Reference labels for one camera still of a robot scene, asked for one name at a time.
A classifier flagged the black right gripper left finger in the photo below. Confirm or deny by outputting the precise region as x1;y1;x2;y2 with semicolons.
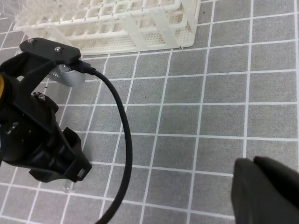
231;158;299;224

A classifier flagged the black camera cable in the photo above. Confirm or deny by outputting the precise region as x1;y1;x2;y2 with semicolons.
76;60;133;224

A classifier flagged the clear glass test tube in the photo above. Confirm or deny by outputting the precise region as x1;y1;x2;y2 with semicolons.
63;86;99;193

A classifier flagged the grey grid tablecloth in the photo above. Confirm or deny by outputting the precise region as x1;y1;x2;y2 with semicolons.
0;0;299;224

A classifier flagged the white plastic test tube rack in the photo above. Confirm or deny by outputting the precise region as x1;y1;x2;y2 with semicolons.
14;0;201;55

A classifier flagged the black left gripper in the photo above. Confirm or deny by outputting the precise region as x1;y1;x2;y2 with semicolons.
0;52;92;182

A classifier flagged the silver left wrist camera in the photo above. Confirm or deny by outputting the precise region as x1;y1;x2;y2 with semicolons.
20;37;85;87

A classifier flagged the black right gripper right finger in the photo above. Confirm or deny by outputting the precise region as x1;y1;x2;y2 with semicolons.
253;156;299;208

